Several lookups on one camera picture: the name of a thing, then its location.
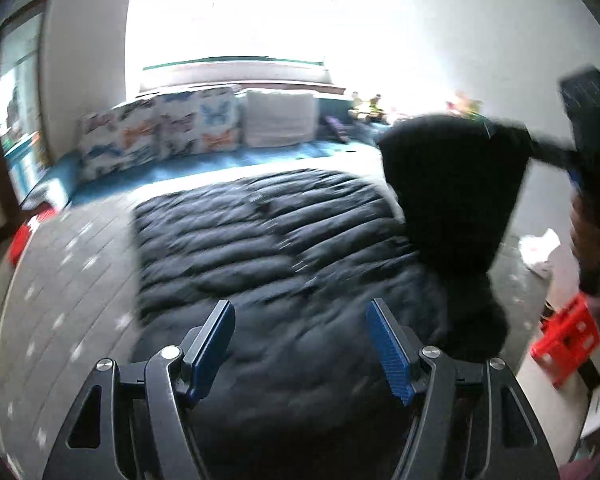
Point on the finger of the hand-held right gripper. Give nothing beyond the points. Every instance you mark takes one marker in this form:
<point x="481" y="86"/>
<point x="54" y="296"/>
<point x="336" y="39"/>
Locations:
<point x="552" y="151"/>

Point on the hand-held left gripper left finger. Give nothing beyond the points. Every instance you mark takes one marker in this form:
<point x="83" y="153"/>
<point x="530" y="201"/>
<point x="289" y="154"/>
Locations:
<point x="207" y="355"/>

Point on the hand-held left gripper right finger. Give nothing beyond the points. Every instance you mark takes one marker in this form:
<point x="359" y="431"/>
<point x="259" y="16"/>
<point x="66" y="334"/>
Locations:
<point x="390" y="355"/>

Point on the black puffer jacket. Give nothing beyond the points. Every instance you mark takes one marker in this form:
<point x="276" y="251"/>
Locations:
<point x="280" y="240"/>

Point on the person's right hand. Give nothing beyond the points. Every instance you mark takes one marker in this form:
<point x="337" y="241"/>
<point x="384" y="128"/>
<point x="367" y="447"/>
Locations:
<point x="576" y="240"/>

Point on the colourful pinwheel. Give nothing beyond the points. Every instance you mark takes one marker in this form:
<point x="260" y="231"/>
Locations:
<point x="465" y="105"/>

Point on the white plastic bag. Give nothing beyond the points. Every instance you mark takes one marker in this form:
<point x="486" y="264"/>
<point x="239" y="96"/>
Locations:
<point x="540" y="252"/>

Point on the grey quilted star mat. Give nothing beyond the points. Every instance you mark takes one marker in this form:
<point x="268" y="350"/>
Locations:
<point x="70" y="285"/>

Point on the red plastic crate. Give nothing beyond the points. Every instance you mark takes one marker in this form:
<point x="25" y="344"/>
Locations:
<point x="567" y="340"/>

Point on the blue sofa bench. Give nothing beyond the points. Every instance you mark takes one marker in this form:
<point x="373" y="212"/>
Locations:
<point x="105" y="185"/>

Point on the red plastic stool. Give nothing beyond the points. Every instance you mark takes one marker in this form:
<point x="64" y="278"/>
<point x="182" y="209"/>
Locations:
<point x="27" y="237"/>

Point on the purple umbrella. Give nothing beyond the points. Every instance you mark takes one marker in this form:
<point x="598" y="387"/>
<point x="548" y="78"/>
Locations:
<point x="337" y="129"/>

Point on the butterfly print pillow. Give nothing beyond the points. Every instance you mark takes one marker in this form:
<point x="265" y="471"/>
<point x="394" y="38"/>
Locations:
<point x="120" y="140"/>
<point x="200" y="122"/>

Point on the white pillow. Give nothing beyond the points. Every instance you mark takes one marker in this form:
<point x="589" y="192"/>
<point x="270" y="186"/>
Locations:
<point x="280" y="117"/>

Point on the blue cabinet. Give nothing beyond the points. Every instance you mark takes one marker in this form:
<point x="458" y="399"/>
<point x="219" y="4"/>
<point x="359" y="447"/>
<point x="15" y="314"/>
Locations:
<point x="25" y="165"/>

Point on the green framed window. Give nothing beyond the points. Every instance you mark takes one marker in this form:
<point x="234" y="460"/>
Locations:
<point x="230" y="20"/>

